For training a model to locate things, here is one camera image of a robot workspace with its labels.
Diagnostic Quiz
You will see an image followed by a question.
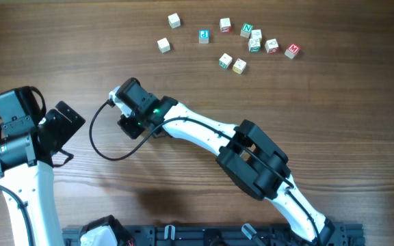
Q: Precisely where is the plain wooden block top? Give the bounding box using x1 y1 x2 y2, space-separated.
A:
168 13 181 29

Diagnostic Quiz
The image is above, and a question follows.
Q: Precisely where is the green N block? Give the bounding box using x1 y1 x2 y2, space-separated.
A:
240 23 253 38

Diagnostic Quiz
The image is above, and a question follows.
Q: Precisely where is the wooden block teal side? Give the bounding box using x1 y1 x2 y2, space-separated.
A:
219 53 233 70

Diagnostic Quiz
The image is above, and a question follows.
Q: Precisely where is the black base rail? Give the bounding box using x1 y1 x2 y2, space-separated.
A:
62 223 365 246

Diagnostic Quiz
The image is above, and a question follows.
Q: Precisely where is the blue P block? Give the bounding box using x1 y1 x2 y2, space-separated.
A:
198 29 209 44

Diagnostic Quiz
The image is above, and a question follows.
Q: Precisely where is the wooden block red picture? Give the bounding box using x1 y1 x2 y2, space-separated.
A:
265 38 279 54

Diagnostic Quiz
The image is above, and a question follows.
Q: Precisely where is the wooden block yellow picture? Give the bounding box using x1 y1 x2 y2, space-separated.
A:
233 58 247 74

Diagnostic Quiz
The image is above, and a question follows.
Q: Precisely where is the wooden block red side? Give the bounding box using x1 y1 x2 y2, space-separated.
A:
220 18 232 33

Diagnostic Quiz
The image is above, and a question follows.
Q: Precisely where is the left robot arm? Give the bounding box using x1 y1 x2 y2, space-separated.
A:
0 86 86 245

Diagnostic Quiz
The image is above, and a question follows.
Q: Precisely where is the red M block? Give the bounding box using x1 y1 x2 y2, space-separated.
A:
285 44 301 59

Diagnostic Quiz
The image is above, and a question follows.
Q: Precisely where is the wooden block green picture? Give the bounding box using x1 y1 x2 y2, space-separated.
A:
248 38 261 53

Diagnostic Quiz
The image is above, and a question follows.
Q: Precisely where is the left black cable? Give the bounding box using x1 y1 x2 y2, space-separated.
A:
0 111 36 246

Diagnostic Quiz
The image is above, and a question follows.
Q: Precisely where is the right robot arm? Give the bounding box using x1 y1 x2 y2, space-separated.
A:
109 78 334 245

